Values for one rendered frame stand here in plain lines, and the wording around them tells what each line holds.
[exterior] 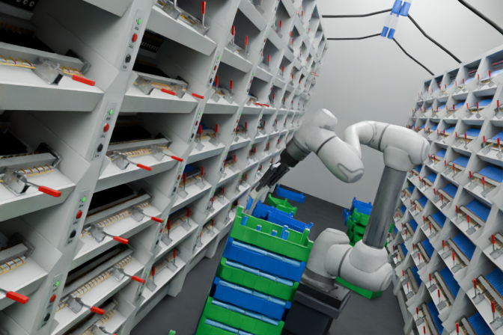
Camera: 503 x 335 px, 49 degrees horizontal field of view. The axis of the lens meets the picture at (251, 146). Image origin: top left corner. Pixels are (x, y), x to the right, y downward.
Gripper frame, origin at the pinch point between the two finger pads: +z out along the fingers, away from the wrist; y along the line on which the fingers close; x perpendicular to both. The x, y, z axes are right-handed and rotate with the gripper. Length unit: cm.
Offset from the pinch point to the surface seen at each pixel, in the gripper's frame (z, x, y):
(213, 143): 2.7, 29.1, 0.9
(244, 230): 8.8, -11.7, -13.8
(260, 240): 7.6, -17.7, -10.4
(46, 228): -6, -16, -114
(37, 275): 0, -23, -116
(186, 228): 36.6, 12.6, 1.0
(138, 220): 8, -4, -66
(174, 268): 53, 4, 1
